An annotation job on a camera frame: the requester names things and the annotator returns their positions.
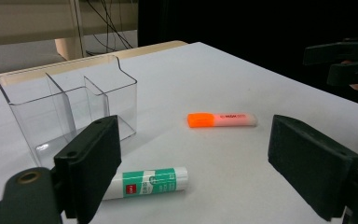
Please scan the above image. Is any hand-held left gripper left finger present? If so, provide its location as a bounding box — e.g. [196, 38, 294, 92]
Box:
[53, 115, 123, 224]

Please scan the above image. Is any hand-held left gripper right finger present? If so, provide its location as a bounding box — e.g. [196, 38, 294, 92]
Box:
[268, 114, 358, 222]

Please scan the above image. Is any green and white glue stick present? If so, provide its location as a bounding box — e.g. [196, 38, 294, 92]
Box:
[102, 166, 189, 201]

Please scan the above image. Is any clear acrylic pen holder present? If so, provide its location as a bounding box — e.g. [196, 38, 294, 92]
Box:
[0, 54, 138, 169]

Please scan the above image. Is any orange highlighter pen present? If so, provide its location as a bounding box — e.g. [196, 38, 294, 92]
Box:
[186, 111, 259, 129]

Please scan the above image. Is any black curtain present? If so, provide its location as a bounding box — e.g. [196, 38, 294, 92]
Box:
[137, 0, 358, 104]

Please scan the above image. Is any light wooden bench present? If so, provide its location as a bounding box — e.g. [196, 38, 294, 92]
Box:
[0, 0, 139, 62]

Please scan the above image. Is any bundle of black cables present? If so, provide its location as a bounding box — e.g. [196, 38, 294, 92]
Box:
[85, 0, 138, 57]

